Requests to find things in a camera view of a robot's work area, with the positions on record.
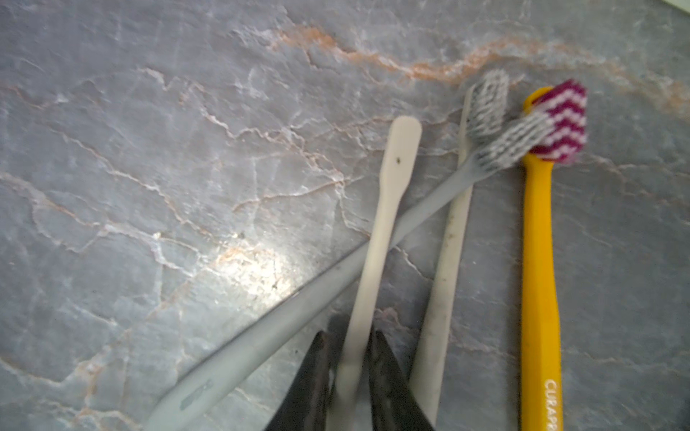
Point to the beige toothbrush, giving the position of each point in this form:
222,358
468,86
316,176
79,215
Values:
395,175

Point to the yellow toothbrush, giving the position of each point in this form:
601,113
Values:
541,404

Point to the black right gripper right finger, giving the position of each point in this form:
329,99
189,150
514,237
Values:
393,407

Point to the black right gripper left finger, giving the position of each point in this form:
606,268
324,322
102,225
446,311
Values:
305,405

